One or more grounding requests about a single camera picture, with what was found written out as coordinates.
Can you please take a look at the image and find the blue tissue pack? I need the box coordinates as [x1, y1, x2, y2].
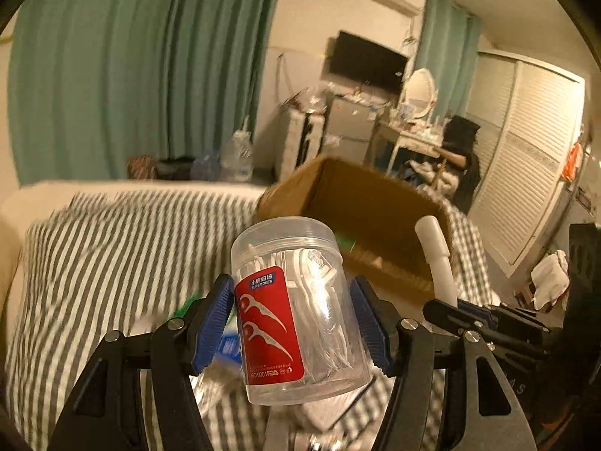
[214, 319, 242, 376]

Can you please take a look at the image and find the clear floss pick jar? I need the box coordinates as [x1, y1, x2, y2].
[231, 217, 371, 406]

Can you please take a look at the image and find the grey checkered bed cloth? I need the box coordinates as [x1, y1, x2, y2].
[4, 191, 495, 450]

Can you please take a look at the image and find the wooden chair with clothes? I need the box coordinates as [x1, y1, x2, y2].
[405, 115, 481, 215]

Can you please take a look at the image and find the brown cardboard box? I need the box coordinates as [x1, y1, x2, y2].
[254, 156, 452, 304]

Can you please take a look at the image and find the white louvered wardrobe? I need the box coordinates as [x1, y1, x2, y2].
[465, 50, 586, 276]

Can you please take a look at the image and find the patterned brown bag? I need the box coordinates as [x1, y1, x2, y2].
[126, 155, 157, 180]

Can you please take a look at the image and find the white dressing table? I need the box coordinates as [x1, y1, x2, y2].
[366, 121, 443, 176]

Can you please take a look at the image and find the large water bottle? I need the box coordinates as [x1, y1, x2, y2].
[220, 118, 253, 182]

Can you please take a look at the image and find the oval white mirror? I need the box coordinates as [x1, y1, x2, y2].
[399, 68, 438, 121]

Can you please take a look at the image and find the silver mini fridge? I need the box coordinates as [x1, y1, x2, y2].
[321, 97, 377, 165]

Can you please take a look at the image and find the white suitcase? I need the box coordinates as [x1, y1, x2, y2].
[274, 108, 325, 181]

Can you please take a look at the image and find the green curtain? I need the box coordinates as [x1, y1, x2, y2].
[415, 0, 483, 119]
[7, 0, 276, 184]

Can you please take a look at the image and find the black wall television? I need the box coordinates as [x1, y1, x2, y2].
[329, 30, 408, 95]

